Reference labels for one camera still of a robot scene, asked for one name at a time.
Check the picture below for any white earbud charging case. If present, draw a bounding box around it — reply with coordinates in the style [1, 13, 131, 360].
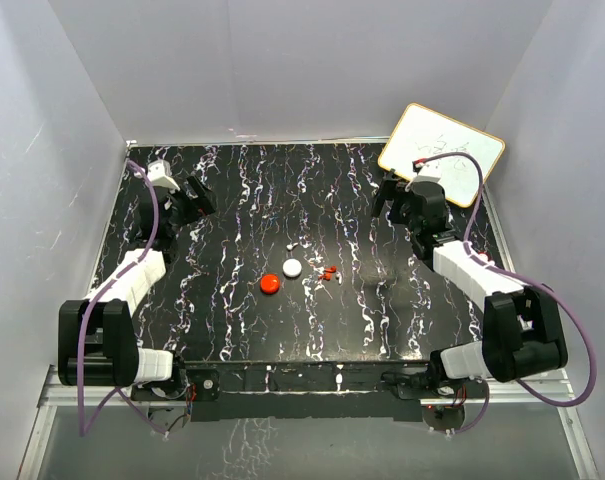
[282, 258, 302, 278]

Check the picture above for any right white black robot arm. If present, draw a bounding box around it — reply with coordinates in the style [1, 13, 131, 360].
[372, 173, 568, 397]

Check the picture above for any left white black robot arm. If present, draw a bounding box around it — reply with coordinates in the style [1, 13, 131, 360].
[58, 176, 216, 399]

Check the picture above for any red earbud charging case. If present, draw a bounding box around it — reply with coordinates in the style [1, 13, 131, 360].
[259, 274, 281, 295]

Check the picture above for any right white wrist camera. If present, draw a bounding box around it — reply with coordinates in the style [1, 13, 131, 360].
[411, 159, 442, 184]

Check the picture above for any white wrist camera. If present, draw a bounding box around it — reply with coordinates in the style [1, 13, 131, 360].
[147, 160, 180, 192]
[411, 159, 442, 184]

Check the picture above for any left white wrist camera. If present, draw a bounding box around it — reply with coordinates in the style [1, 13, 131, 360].
[147, 160, 180, 192]

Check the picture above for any small whiteboard yellow frame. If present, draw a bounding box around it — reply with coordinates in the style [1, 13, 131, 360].
[377, 102, 506, 209]

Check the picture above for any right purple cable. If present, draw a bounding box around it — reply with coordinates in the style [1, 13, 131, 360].
[421, 152, 598, 406]

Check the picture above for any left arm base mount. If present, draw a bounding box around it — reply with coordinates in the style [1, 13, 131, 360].
[132, 368, 220, 403]

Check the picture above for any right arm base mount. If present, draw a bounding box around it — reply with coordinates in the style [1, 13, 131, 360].
[380, 365, 486, 401]

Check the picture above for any aluminium front rail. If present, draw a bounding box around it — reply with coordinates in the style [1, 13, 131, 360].
[38, 366, 577, 409]

